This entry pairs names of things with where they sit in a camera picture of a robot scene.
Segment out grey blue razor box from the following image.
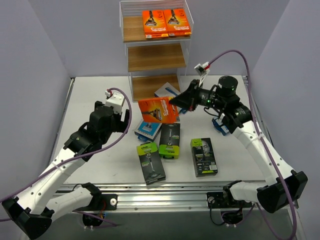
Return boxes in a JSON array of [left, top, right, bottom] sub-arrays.
[[154, 82, 180, 98]]

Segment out blue Harry's box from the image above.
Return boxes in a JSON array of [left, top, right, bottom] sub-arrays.
[[134, 120, 162, 143], [212, 117, 230, 136]]

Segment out narrow orange Fusion5 razor box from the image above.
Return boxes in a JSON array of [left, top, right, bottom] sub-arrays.
[[138, 96, 180, 124]]

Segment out large orange Fusion5 razor box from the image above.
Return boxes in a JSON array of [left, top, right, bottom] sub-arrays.
[[142, 9, 169, 39]]

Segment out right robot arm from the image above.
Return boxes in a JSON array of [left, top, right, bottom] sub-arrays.
[[169, 76, 308, 213]]

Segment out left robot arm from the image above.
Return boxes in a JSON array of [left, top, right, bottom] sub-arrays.
[[0, 101, 132, 240]]

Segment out orange razor box on shelf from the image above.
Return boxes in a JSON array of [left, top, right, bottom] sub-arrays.
[[163, 8, 192, 37]]

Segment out black green razor box front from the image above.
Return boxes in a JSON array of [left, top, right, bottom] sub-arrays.
[[136, 142, 166, 185]]

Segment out black green razor box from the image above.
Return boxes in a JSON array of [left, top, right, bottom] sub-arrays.
[[136, 142, 166, 185], [158, 123, 181, 159]]

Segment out black green razor box middle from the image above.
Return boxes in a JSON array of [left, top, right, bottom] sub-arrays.
[[158, 123, 181, 159]]

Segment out black box with face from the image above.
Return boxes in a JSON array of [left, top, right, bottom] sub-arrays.
[[190, 137, 218, 177]]

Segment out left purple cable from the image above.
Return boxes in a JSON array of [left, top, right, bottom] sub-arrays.
[[0, 87, 132, 230]]

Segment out purple cable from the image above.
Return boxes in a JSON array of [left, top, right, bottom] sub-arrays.
[[0, 87, 132, 230], [207, 49, 298, 240]]

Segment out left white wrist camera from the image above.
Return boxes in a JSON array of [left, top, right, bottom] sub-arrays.
[[104, 89, 125, 115]]

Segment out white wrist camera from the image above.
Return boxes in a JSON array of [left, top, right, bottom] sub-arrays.
[[104, 89, 125, 115], [194, 61, 210, 86]]

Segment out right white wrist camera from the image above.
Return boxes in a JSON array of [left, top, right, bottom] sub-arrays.
[[194, 61, 210, 86]]

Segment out white wire wooden shelf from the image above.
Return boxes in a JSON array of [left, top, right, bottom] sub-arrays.
[[119, 0, 194, 102]]

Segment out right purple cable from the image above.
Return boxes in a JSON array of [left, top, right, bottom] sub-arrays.
[[207, 49, 298, 240]]

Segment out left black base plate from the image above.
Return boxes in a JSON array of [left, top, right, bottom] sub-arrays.
[[99, 193, 118, 211]]

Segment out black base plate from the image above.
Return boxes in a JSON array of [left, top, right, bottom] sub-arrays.
[[206, 191, 231, 209], [99, 193, 118, 211]]

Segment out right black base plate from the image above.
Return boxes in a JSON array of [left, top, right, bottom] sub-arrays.
[[206, 191, 231, 209]]

